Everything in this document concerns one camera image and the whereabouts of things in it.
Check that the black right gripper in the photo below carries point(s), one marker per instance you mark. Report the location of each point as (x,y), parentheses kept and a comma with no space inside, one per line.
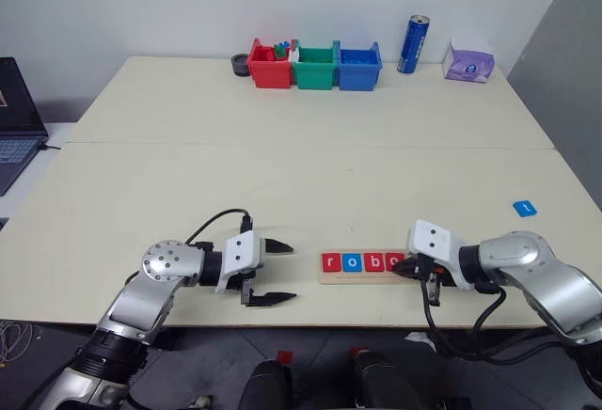
(439,276)

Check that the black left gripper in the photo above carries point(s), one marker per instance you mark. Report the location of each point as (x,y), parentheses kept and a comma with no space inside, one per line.
(260,252)

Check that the red letter tile o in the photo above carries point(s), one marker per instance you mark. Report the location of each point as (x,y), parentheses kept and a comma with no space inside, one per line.
(392,260)

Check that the red letter tile b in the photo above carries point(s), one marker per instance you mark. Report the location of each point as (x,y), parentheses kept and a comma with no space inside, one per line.
(374,262)

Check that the wooden letter tray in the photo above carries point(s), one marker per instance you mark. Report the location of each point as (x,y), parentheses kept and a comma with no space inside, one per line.
(357,278)

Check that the red letter tile r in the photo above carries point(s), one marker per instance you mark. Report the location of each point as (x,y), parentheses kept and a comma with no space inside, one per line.
(330,262)

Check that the blue letter tile o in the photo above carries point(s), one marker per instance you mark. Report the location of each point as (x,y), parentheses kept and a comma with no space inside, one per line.
(352,262)

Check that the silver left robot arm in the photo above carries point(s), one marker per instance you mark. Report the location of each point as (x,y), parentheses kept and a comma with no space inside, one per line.
(141,297)

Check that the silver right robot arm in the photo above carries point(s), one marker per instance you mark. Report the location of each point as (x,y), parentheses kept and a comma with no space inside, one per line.
(531,269)

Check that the dark rounded shape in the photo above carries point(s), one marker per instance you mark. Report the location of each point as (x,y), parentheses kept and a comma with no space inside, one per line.
(381,382)
(265,386)

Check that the blue plastic bin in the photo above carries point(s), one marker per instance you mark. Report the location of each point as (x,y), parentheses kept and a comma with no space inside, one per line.
(358,76)

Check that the red plastic bin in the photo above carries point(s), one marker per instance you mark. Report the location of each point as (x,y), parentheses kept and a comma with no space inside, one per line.
(270,74)

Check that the green plastic bin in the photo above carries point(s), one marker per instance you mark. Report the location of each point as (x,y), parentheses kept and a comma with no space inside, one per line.
(314,76)

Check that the dark grey round cup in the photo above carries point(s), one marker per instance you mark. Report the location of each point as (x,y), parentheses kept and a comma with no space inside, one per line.
(240,66)

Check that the purple tissue pack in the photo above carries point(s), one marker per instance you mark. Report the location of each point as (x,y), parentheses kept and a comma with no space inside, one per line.
(468,67)

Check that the small white plastic piece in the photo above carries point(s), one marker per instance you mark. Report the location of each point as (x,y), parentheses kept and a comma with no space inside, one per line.
(293,55)

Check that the blue drink can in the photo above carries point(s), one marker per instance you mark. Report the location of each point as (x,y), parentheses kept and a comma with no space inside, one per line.
(412,48)

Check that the small coloured toy bricks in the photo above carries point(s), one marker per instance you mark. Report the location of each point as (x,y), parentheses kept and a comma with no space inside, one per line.
(281,50)

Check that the dark laptop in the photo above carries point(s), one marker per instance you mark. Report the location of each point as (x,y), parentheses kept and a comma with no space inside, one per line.
(14,146)

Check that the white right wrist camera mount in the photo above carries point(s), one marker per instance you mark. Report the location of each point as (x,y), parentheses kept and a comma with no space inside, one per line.
(435,245)

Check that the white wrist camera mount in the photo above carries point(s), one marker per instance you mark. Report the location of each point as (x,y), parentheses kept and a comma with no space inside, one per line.
(240,259)
(435,245)

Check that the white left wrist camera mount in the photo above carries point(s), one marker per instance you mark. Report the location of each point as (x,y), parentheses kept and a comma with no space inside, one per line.
(240,259)

